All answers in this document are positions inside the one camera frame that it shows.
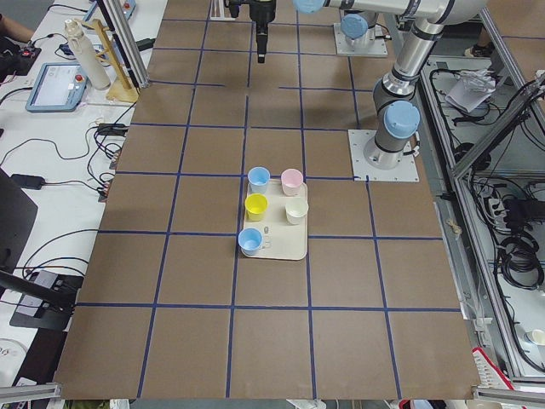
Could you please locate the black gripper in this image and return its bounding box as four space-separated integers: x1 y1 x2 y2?
225 0 277 64

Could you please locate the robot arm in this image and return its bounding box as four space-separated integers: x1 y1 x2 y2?
293 1 486 171
341 12 378 46

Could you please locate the blue cup near pink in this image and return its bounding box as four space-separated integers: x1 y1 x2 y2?
248 166 271 194

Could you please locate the yellow cup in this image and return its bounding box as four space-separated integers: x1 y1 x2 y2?
244 193 268 222

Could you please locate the pale green cup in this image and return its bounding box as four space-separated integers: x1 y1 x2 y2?
285 197 309 225

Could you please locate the blue cup at tray end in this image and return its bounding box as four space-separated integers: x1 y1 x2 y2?
238 228 263 256

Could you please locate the wooden mug tree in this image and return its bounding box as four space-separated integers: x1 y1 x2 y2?
90 19 138 103

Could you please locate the beige water bottle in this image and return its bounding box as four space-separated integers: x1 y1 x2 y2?
65 20 111 90

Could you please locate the blue teach pendant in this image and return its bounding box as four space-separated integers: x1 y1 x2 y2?
26 63 88 112

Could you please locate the beige serving tray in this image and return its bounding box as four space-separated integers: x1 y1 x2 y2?
241 179 307 261

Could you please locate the crumpled white paper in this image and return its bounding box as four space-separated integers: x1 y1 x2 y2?
445 69 496 113

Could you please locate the black power adapter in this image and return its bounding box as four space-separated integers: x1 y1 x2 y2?
10 174 46 190

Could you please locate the black monitor stand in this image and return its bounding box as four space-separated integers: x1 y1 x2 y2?
0 168 84 331

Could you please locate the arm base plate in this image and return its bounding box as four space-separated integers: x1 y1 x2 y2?
333 23 388 58
348 130 420 182

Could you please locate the aluminium frame post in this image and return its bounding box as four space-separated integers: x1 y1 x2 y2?
97 0 149 89

